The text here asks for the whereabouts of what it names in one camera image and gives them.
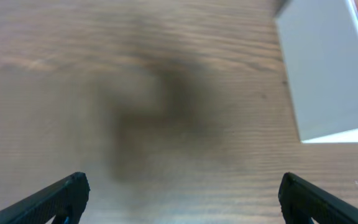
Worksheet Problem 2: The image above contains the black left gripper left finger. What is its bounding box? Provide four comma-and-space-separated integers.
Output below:
0, 172, 90, 224

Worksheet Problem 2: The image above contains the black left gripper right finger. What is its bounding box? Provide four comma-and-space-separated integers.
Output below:
278, 172, 358, 224

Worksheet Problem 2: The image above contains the white open cardboard box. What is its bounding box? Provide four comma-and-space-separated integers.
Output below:
275, 0, 358, 144

